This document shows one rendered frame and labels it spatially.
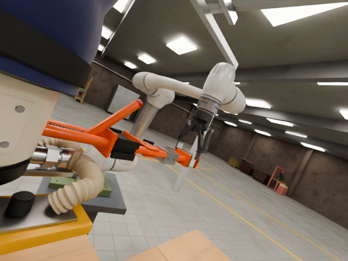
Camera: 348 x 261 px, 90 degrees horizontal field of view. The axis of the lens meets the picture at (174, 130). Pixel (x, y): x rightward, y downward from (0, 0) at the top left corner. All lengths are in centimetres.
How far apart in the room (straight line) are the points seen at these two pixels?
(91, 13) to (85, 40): 4
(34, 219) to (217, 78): 65
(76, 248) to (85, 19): 56
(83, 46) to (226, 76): 54
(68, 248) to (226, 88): 72
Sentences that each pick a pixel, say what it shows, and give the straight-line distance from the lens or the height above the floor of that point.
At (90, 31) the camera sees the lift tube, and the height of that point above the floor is 145.
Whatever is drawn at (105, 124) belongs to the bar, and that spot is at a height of 131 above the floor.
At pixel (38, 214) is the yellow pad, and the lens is 36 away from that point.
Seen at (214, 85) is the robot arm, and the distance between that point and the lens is 71.
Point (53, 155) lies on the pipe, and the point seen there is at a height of 123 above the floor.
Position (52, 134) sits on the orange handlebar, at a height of 127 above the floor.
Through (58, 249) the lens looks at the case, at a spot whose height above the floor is 95.
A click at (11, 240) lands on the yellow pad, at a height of 116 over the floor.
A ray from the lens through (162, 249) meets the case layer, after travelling 148.
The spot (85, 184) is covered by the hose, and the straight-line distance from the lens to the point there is 35.
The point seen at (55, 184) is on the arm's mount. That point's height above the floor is 77.
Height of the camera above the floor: 138
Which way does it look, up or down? 2 degrees down
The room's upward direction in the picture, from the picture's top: 25 degrees clockwise
